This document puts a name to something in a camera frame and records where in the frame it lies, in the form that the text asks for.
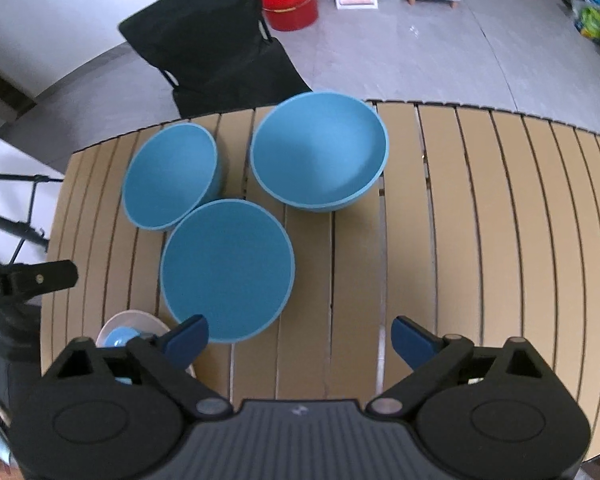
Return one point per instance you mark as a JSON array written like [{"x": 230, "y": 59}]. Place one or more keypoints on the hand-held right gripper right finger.
[{"x": 410, "y": 340}]

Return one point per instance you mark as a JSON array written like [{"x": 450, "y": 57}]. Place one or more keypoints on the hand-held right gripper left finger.
[{"x": 187, "y": 340}]

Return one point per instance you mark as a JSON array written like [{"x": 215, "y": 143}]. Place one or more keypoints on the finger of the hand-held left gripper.
[{"x": 50, "y": 276}]

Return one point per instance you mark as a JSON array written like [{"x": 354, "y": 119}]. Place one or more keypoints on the cream plate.
[{"x": 130, "y": 319}]

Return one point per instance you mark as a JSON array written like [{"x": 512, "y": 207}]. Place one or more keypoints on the black folding chair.
[{"x": 215, "y": 45}]

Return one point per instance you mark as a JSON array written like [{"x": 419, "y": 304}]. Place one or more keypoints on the large blue bowl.
[{"x": 320, "y": 150}]

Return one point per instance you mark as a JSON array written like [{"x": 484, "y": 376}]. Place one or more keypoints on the black tripod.
[{"x": 35, "y": 236}]

